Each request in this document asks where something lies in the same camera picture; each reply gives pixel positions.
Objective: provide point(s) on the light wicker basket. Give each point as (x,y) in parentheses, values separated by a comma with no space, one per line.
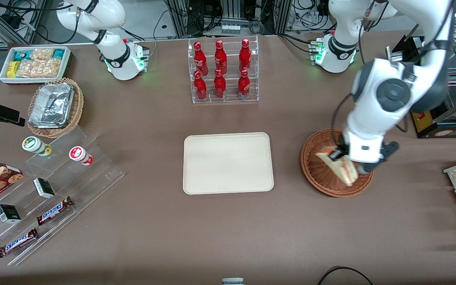
(78,107)

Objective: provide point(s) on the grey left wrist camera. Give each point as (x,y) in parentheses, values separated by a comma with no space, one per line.
(390,149)

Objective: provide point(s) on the Snickers chocolate bar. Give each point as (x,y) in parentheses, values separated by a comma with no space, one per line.
(17,242)
(54,210)

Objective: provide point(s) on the clear acrylic stepped stand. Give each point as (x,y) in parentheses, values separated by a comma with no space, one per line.
(93,178)

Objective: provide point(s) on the black food display case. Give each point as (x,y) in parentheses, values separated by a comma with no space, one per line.
(424,120)

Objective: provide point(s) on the red lid yogurt cup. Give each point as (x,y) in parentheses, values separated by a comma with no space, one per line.
(78,154)

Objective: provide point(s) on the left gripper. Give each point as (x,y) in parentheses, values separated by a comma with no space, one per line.
(336,154)

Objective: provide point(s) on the red cola bottle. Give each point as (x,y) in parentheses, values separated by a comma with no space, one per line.
(244,85)
(220,58)
(245,57)
(200,59)
(200,88)
(220,86)

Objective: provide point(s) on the stacked aluminium foil trays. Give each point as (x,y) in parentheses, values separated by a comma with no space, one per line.
(52,106)

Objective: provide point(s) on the white snack bin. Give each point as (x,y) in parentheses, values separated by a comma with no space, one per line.
(67,63)

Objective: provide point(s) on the clear acrylic bottle rack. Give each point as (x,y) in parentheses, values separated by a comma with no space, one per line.
(230,101)

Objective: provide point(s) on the triangular sandwich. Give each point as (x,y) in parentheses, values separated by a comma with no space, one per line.
(347,176)

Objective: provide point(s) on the beige plastic tray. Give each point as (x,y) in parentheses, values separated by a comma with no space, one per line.
(228,163)

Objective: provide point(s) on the grey metal controller box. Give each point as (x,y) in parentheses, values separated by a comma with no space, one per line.
(391,53)

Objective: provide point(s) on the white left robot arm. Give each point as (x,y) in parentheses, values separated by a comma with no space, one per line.
(370,118)

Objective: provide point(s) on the clear cracker bag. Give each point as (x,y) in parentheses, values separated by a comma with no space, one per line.
(42,53)
(38,68)

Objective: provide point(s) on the small black carton box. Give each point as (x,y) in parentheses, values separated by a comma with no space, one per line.
(8,213)
(44,188)

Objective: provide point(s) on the teal snack packet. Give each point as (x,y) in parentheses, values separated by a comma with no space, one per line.
(21,54)
(59,54)

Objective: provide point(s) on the yellow snack packet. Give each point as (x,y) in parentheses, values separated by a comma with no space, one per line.
(12,69)

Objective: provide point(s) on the green lid yogurt cup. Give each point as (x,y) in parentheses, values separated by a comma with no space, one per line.
(34,144)

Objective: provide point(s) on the small grey device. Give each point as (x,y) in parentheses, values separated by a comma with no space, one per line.
(232,281)

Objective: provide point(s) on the brown wicker basket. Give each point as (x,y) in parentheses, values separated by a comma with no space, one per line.
(319,178)

